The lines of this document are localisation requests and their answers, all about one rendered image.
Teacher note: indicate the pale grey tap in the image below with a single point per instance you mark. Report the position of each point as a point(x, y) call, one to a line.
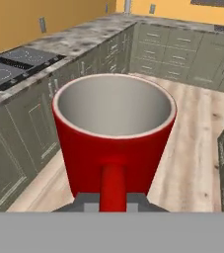
point(127, 6)

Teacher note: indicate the grey-green cupboard run under hob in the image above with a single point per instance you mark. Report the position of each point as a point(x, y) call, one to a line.
point(21, 138)

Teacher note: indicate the black hob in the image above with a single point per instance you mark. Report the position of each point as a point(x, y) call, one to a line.
point(8, 67)

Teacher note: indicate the dark window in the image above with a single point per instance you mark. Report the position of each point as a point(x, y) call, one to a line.
point(215, 3)

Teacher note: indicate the grey wall outlet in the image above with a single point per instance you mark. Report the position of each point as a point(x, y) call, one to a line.
point(106, 8)
point(43, 25)
point(152, 9)

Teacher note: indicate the red mug with white inside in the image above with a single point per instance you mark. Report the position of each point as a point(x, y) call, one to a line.
point(113, 158)

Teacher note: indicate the grey-green cupboard run with drawers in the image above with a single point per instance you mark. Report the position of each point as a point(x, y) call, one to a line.
point(182, 56)

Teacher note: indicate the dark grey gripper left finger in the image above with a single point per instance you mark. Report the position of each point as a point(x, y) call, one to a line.
point(87, 201)

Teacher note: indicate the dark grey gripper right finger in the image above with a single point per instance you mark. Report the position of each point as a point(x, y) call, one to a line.
point(137, 201)

